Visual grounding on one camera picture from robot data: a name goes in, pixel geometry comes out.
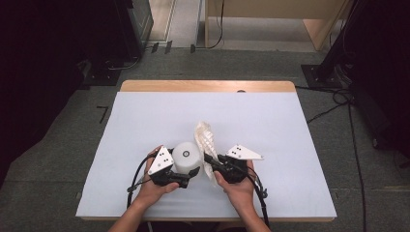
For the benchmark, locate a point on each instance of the small black floor foot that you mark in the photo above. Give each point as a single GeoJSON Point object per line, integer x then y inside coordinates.
{"type": "Point", "coordinates": [192, 48]}

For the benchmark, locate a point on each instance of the white cylinder speaker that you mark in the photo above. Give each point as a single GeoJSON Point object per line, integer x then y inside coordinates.
{"type": "Point", "coordinates": [187, 154]}

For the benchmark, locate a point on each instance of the black stand base plate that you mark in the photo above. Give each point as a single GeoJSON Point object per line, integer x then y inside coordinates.
{"type": "Point", "coordinates": [311, 75]}
{"type": "Point", "coordinates": [100, 77]}

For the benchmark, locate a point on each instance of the person's right hand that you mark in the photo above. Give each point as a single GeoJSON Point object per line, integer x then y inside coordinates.
{"type": "Point", "coordinates": [240, 196]}

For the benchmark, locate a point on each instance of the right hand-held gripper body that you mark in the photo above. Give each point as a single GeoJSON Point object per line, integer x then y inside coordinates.
{"type": "Point", "coordinates": [241, 153]}

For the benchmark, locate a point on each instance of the white table mat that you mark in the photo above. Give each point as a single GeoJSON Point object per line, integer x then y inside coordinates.
{"type": "Point", "coordinates": [274, 112]}

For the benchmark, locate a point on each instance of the black stand post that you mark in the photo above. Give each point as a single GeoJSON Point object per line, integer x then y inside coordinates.
{"type": "Point", "coordinates": [341, 42]}

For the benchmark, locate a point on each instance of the dark curtain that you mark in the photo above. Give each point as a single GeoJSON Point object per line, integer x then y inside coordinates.
{"type": "Point", "coordinates": [386, 64]}
{"type": "Point", "coordinates": [32, 64]}

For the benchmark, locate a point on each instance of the black table grommet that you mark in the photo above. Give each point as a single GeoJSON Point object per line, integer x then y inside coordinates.
{"type": "Point", "coordinates": [241, 91]}

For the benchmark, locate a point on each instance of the person's left hand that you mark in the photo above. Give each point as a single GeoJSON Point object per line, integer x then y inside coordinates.
{"type": "Point", "coordinates": [150, 191]}

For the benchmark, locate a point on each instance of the person's dark clothing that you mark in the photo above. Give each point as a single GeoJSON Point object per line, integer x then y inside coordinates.
{"type": "Point", "coordinates": [180, 228]}

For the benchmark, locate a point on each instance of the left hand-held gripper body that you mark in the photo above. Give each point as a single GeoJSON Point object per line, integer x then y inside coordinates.
{"type": "Point", "coordinates": [160, 161]}

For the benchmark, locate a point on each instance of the white waffle cloth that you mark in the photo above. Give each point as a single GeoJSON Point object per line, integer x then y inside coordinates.
{"type": "Point", "coordinates": [206, 138]}

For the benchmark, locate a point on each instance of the light wooden desk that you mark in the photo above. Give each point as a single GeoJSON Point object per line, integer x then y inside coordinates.
{"type": "Point", "coordinates": [274, 8]}

